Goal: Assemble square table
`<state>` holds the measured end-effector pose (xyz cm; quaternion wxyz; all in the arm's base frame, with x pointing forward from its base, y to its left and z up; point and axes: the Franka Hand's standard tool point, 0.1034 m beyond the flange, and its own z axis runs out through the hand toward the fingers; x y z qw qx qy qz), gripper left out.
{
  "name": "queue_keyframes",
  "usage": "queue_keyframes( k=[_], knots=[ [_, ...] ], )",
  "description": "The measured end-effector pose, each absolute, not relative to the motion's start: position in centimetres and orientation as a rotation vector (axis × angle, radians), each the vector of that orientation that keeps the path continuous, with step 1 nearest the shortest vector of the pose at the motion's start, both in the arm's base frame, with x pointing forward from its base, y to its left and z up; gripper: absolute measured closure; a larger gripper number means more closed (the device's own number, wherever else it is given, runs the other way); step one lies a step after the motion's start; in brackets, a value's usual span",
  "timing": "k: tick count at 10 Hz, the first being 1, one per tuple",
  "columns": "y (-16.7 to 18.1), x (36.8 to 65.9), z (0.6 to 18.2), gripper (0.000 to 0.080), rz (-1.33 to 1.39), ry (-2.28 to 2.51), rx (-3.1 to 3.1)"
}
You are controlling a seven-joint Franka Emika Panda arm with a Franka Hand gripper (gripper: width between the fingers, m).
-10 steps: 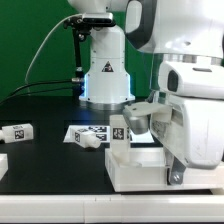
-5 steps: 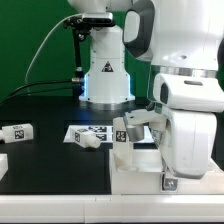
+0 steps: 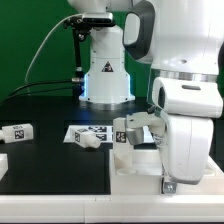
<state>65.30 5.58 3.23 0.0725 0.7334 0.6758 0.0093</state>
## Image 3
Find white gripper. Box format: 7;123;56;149
153;111;214;195

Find white square table top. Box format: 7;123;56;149
109;150;224;195

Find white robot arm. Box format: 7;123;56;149
110;0;224;195

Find white left obstacle block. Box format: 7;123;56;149
0;154;8;180

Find white marker base plate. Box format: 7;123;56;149
64;125;154;143

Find white front obstacle rail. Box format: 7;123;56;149
0;195;224;223

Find black cables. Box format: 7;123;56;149
0;79;84;107

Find black camera stand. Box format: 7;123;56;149
63;12;116;97

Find grey cable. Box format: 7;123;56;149
24;14;78;94

